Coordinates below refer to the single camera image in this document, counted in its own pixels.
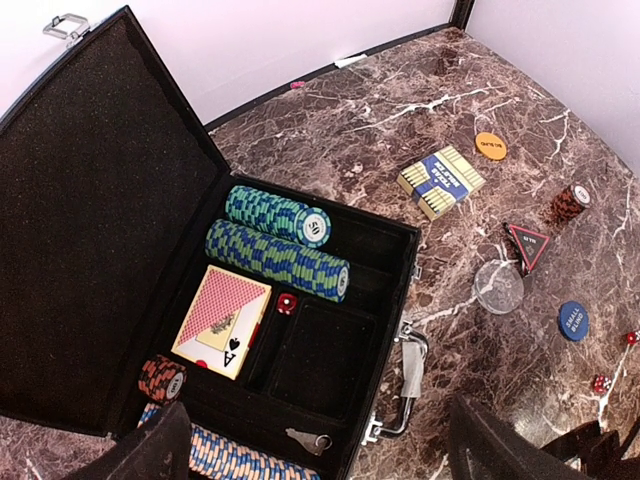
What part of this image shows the small metal case key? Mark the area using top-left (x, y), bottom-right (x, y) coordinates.
top-left (285, 427), bottom-right (333, 456)

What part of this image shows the clear dealer button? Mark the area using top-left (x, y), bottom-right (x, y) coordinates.
top-left (473, 259), bottom-right (524, 315)

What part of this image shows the blue small blind button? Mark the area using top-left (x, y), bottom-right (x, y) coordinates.
top-left (558, 301), bottom-right (589, 342)

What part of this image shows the green blue chip stack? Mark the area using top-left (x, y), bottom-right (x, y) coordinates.
top-left (205, 219), bottom-right (350, 303)
top-left (225, 185), bottom-right (332, 248)

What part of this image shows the black poker case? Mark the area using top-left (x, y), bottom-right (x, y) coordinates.
top-left (1, 7), bottom-right (419, 479)

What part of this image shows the red die in case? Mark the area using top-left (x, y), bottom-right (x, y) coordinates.
top-left (276, 293), bottom-right (298, 316)

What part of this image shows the orange big blind button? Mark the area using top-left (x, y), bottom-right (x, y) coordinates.
top-left (475, 132), bottom-right (508, 161)

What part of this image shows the green blue chip stack rear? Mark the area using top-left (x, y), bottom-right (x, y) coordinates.
top-left (225, 185), bottom-right (332, 248)

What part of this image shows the red die centre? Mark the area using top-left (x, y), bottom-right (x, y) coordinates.
top-left (592, 375), bottom-right (612, 395)

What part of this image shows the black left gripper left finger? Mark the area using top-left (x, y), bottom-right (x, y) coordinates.
top-left (65, 402), bottom-right (191, 479)

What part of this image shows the brown chip stack table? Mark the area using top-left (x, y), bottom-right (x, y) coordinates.
top-left (551, 184), bottom-right (591, 223)

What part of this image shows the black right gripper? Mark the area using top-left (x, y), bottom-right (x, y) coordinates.
top-left (542, 420), bottom-right (639, 473)

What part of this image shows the red playing card deck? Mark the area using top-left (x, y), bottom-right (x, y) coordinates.
top-left (171, 265), bottom-right (272, 380)

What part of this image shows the green blue chip stack front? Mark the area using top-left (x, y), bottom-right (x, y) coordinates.
top-left (205, 219), bottom-right (350, 303)

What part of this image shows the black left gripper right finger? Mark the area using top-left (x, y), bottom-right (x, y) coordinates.
top-left (448, 395), bottom-right (595, 479)

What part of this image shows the red die right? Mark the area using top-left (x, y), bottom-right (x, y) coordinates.
top-left (626, 331), bottom-right (640, 345)

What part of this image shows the blue gold card box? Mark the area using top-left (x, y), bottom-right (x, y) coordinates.
top-left (397, 146), bottom-right (486, 221)

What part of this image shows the black red all-in triangle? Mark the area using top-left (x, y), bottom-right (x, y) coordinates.
top-left (503, 222), bottom-right (550, 276)

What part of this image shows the orange black chip stack case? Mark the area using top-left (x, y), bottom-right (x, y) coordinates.
top-left (138, 355), bottom-right (187, 405)

